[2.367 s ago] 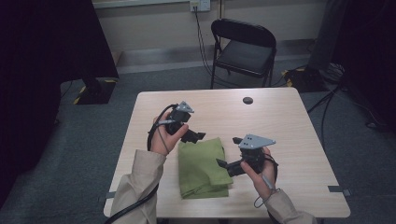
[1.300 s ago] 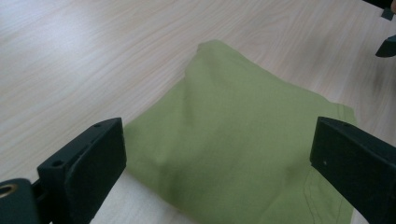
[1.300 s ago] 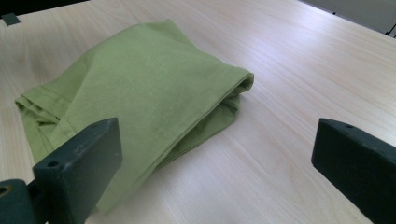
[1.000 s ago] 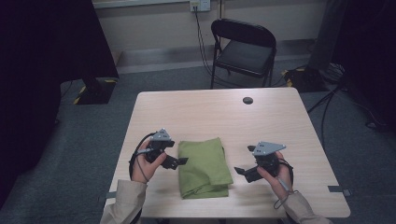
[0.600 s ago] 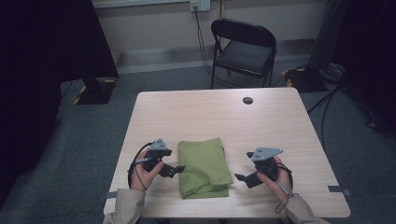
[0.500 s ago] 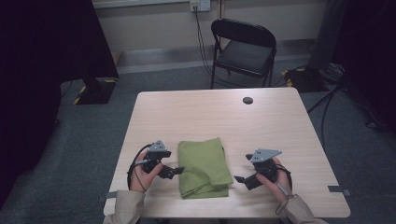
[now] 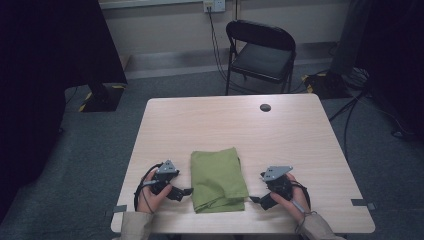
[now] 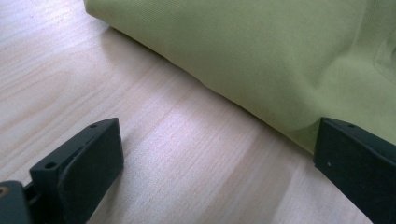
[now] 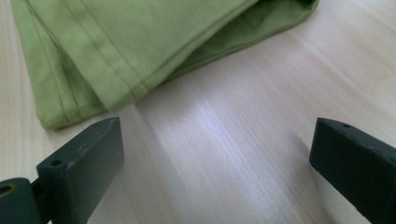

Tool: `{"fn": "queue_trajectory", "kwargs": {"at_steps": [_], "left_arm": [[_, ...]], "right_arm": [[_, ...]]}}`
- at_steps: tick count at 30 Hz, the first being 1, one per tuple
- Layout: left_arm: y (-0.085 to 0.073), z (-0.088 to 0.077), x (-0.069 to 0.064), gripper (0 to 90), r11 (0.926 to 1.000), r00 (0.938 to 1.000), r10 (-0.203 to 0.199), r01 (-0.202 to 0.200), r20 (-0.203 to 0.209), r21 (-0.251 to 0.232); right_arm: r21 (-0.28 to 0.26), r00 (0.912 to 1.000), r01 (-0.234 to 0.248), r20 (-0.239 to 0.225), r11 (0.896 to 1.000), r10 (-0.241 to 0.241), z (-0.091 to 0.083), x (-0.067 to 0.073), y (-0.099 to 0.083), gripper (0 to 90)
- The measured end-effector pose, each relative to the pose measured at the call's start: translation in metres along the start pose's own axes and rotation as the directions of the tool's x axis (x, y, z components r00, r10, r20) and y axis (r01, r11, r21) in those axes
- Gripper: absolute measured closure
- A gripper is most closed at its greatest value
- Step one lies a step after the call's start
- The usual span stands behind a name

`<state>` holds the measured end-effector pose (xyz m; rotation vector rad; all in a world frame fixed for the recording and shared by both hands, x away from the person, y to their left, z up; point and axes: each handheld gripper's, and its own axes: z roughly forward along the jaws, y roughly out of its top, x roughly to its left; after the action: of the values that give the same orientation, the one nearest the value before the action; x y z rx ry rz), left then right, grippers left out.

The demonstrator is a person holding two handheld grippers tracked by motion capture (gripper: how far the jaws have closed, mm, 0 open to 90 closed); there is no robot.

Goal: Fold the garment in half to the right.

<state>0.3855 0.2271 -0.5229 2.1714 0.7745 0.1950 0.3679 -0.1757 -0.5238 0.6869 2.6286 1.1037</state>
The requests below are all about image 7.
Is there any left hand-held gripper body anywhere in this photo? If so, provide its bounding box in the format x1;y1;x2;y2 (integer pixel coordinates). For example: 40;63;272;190
149;159;181;197

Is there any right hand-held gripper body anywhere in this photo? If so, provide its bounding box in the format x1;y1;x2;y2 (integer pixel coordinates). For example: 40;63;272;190
259;165;294;203

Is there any green long-sleeved shirt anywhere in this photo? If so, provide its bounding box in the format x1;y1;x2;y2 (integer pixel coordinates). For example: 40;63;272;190
190;147;250;214

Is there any person's left hand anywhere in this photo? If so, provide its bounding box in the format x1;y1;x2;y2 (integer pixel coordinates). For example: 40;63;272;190
136;169;175;215

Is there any person's right hand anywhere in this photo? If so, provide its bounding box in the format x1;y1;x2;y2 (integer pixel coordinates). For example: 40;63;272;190
270;172;312;223

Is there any black stand base yellow tape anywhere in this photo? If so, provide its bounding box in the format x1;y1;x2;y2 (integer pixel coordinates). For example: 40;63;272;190
303;71;353;100
78;83;127;113

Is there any black folding chair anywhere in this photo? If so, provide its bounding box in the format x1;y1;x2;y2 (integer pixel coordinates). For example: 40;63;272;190
225;19;297;96

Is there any black curtain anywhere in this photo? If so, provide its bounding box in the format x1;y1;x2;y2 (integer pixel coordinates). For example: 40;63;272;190
0;0;128;222

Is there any grey curtain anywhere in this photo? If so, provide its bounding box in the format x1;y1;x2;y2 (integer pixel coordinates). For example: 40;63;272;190
328;0;378;78

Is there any dark curtain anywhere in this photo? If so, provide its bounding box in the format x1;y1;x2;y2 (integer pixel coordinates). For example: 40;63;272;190
353;0;424;142

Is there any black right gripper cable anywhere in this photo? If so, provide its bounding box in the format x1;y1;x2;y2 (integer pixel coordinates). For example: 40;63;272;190
294;180;312;212

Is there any black floor cable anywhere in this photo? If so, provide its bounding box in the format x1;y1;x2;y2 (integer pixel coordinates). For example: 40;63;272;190
328;90;368;122
343;95;362;162

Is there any black power cable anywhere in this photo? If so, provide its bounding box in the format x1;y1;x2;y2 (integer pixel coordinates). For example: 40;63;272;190
207;7;261;96

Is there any white wall conduit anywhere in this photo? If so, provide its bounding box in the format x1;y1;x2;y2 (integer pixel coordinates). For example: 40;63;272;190
232;0;242;22

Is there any white wall socket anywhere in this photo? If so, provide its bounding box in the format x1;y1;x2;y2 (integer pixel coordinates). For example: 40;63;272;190
203;0;227;14

